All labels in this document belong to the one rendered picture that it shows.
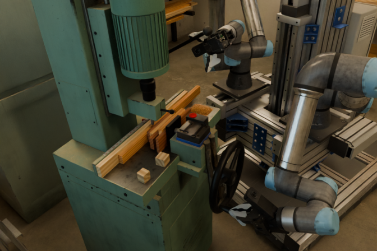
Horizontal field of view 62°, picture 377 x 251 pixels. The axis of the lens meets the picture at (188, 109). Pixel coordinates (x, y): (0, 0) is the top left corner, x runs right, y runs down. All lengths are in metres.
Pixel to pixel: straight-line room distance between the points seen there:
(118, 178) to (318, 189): 0.66
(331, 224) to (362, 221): 1.34
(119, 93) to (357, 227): 1.68
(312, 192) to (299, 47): 0.76
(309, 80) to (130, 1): 0.60
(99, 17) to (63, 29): 0.16
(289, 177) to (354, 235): 1.21
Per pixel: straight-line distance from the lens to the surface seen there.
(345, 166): 2.34
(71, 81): 1.31
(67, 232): 2.25
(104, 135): 1.35
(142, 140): 1.24
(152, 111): 1.19
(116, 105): 1.25
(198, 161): 1.16
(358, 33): 1.81
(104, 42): 1.15
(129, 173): 1.15
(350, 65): 1.03
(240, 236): 2.07
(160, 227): 1.29
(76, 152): 1.47
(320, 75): 1.04
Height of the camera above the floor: 1.67
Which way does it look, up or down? 32 degrees down
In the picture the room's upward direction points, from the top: 3 degrees counter-clockwise
